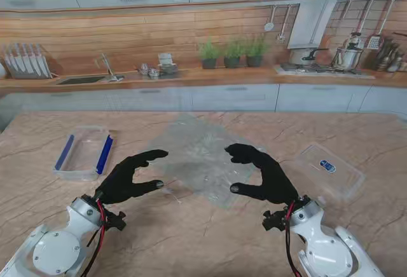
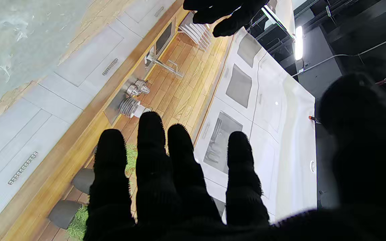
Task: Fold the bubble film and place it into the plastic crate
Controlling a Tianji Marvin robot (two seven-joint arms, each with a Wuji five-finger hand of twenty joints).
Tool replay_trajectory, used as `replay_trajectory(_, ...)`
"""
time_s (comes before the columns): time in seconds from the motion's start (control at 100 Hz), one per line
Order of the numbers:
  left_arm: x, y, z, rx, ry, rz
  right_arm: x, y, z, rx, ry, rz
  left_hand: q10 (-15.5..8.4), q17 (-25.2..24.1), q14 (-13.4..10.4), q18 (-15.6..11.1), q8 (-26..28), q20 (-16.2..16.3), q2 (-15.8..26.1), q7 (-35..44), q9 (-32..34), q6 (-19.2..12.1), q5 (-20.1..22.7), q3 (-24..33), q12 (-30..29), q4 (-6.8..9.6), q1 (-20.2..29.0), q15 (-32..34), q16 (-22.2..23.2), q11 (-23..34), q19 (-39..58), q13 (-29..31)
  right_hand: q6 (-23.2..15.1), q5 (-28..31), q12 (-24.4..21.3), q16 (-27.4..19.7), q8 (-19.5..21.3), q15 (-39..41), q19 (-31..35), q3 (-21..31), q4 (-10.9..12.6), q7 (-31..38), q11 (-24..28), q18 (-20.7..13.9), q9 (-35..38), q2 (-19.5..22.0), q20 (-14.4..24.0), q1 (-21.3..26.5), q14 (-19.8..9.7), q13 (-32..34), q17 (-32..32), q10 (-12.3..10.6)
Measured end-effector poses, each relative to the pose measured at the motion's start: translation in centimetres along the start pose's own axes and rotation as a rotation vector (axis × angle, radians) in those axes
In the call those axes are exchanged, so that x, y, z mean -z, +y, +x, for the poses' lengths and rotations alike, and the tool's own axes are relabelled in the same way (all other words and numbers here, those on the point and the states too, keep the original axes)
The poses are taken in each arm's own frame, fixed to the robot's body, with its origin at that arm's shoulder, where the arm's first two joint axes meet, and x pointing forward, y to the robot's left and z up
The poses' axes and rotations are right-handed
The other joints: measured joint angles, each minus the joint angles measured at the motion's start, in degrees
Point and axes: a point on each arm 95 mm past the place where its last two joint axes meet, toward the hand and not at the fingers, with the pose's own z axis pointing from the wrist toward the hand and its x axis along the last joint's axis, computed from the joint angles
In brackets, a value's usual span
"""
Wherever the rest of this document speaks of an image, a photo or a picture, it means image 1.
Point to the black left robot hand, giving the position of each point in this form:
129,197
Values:
119,181

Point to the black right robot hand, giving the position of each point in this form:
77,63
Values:
273,185

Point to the clear crate with blue clips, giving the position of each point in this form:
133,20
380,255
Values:
84,153

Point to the clear bubble film sheet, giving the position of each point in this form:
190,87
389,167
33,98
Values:
197,150

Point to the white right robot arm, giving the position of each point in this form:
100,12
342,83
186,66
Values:
327,251

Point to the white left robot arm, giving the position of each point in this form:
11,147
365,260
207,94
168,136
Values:
57,248

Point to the clear lid with blue label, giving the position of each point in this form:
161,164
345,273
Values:
330,169

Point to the dark kitchen sink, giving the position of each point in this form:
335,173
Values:
81,80

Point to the steel sink faucet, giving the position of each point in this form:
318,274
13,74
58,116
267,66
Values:
107,65

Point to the stack of white dishes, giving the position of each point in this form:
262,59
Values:
167,65

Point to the potted green herb plant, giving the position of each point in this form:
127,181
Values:
255,53
232,54
209,54

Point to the knife block with knives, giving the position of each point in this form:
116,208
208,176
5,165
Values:
25,64

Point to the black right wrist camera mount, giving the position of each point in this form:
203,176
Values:
274,220

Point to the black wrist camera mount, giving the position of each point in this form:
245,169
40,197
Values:
115,220
274,220

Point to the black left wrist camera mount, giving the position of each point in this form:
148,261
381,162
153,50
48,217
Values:
115,220

